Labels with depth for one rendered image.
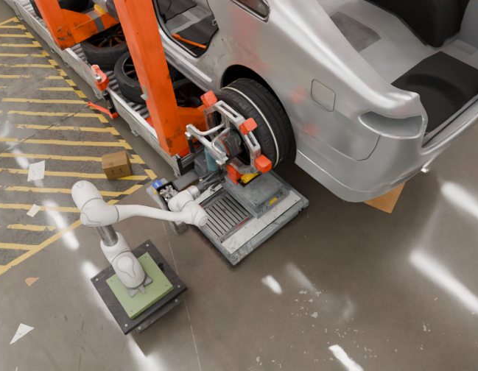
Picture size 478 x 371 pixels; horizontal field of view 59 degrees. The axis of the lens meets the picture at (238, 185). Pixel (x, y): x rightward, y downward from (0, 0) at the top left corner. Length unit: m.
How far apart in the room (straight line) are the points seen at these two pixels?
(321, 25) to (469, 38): 1.81
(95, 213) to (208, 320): 1.28
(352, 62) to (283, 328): 1.88
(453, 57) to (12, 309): 3.86
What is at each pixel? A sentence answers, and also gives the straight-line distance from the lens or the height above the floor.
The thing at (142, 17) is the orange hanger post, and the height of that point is 1.70.
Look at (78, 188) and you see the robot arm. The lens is 2.52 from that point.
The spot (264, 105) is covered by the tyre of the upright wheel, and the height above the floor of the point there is 1.15.
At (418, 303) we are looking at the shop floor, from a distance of 3.41.
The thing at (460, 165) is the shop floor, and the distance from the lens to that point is 4.23.
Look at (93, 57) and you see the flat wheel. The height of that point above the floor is 0.43.
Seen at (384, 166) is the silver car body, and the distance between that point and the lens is 2.44.
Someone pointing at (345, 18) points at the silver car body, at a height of 1.05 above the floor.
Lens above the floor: 3.03
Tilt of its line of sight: 54 degrees down
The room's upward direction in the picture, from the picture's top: 6 degrees counter-clockwise
